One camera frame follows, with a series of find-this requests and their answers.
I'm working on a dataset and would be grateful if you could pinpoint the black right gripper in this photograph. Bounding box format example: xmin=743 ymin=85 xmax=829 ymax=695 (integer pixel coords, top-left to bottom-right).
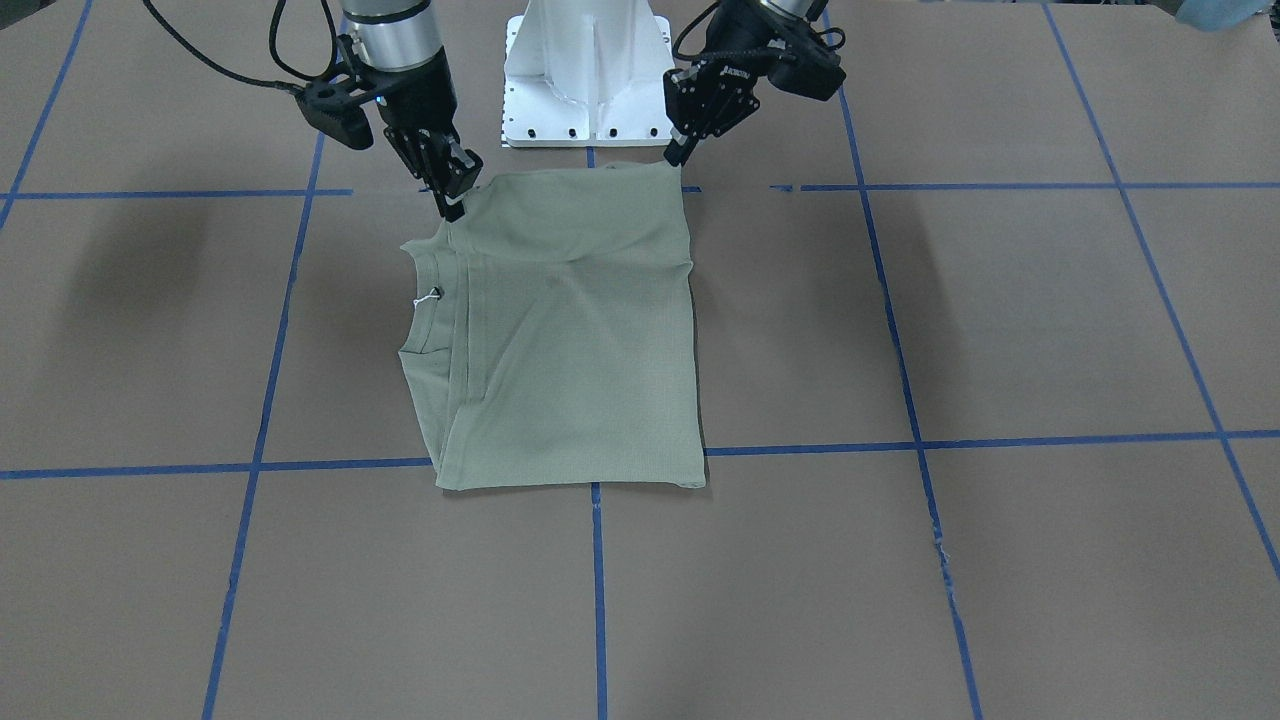
xmin=375 ymin=50 xmax=483 ymax=222

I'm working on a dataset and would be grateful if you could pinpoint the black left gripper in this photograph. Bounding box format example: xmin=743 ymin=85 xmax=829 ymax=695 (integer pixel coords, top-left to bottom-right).
xmin=663 ymin=40 xmax=776 ymax=167

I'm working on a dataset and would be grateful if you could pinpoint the olive green long-sleeve shirt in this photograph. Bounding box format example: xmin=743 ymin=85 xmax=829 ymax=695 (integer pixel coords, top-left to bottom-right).
xmin=399 ymin=161 xmax=707 ymax=491

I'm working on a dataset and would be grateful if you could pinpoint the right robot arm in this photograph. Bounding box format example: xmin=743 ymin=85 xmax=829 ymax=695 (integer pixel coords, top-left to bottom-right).
xmin=340 ymin=1 xmax=483 ymax=222

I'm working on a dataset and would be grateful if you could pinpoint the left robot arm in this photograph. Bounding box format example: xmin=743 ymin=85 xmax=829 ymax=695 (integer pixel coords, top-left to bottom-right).
xmin=662 ymin=1 xmax=847 ymax=167

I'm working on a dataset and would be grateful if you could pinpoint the black braided cable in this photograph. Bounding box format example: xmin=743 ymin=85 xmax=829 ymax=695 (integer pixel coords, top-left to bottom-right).
xmin=143 ymin=0 xmax=346 ymax=96
xmin=675 ymin=0 xmax=781 ymax=67

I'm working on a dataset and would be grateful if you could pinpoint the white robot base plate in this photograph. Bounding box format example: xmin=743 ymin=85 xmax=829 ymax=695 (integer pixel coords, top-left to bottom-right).
xmin=500 ymin=1 xmax=675 ymax=149

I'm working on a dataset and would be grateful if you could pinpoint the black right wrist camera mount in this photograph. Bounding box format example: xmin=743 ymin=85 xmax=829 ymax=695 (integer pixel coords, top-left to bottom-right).
xmin=294 ymin=33 xmax=374 ymax=150

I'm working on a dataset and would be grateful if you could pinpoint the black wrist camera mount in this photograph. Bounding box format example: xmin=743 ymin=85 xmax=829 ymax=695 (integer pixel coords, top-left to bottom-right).
xmin=764 ymin=13 xmax=846 ymax=102
xmin=294 ymin=33 xmax=374 ymax=150

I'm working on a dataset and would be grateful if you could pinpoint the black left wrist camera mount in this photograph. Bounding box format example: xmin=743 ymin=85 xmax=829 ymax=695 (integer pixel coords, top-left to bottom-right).
xmin=764 ymin=13 xmax=846 ymax=102

